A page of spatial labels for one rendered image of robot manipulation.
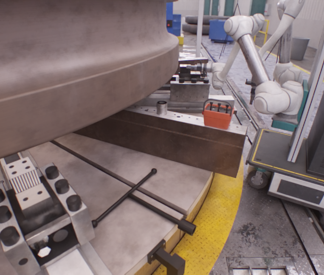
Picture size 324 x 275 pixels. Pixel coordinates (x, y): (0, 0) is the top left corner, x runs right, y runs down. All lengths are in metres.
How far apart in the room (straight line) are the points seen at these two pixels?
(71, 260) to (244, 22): 1.78
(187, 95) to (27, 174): 1.96
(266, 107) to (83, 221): 1.25
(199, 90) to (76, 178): 1.60
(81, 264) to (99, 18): 1.28
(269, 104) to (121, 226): 1.19
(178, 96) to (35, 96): 1.79
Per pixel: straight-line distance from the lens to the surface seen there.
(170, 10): 6.74
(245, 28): 1.80
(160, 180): 1.70
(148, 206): 1.48
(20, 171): 1.11
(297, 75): 2.23
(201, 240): 1.76
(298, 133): 2.02
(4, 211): 1.14
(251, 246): 1.81
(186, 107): 2.75
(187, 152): 1.78
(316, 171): 2.07
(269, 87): 1.63
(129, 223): 1.44
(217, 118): 1.58
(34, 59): 1.27
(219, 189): 2.14
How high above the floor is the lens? 1.43
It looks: 31 degrees down
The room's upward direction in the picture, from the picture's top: straight up
